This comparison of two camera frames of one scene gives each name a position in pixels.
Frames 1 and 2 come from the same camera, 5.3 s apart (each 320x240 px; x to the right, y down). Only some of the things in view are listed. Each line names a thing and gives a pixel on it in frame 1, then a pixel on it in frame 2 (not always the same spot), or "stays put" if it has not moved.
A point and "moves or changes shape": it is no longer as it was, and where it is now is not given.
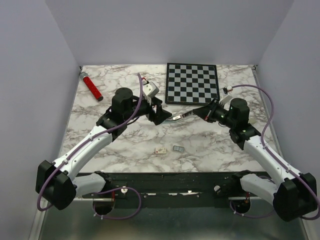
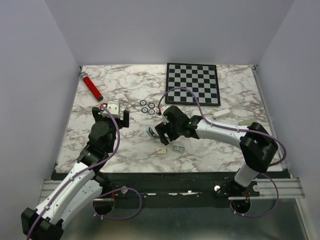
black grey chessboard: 191,83 stays put
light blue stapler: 177,117 moves or changes shape
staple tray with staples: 178,148 stays put
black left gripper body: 145,109 → 99,117
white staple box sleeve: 160,150 stays put
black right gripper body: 219,113 → 173,131
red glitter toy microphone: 85,76 stays put
